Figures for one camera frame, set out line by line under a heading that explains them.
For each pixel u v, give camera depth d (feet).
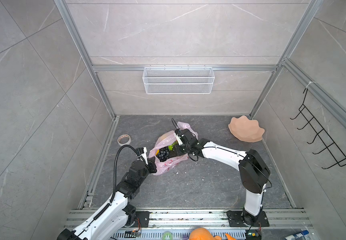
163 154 3.04
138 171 1.99
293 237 2.22
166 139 2.95
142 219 2.40
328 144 2.09
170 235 2.29
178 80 3.29
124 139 3.41
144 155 2.35
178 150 2.62
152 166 2.35
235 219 2.40
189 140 2.25
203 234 2.10
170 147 2.99
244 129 3.62
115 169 1.86
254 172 1.58
